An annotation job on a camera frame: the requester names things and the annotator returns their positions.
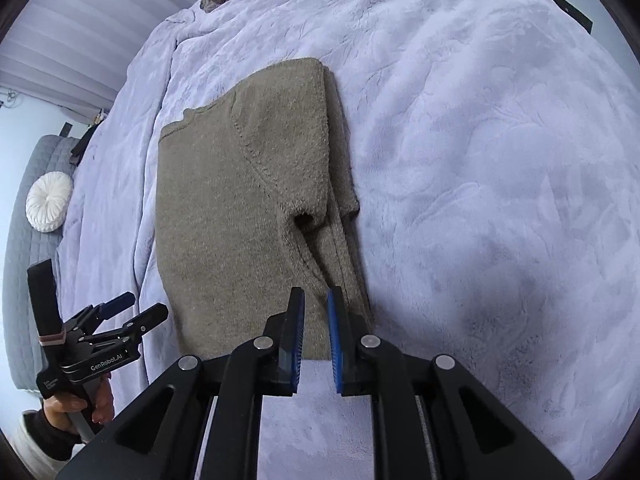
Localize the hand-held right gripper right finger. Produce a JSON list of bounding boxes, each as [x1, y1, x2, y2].
[[327, 286, 574, 480]]

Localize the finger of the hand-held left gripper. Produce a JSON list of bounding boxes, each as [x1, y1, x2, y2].
[[92, 303, 170, 346], [97, 291, 136, 319]]

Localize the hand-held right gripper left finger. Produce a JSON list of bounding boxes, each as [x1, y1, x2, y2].
[[55, 287, 306, 480]]

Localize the olive knit sweater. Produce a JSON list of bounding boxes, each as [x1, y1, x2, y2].
[[155, 57, 374, 362]]

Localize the person's left forearm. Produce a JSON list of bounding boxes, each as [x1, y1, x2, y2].
[[17, 409, 84, 466]]

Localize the person's left hand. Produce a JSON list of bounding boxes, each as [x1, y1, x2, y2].
[[42, 372, 115, 434]]

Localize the grey quilted sofa cover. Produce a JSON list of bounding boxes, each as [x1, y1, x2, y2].
[[2, 135, 84, 394]]

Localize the round white pillow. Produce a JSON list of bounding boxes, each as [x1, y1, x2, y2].
[[26, 171, 74, 233]]

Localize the lavender plush blanket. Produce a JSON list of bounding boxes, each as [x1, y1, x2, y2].
[[54, 0, 640, 480]]

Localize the white pleated curtain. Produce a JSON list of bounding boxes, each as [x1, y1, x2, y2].
[[0, 0, 202, 112]]

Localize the black flat object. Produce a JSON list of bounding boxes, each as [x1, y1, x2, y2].
[[515, 0, 595, 36]]

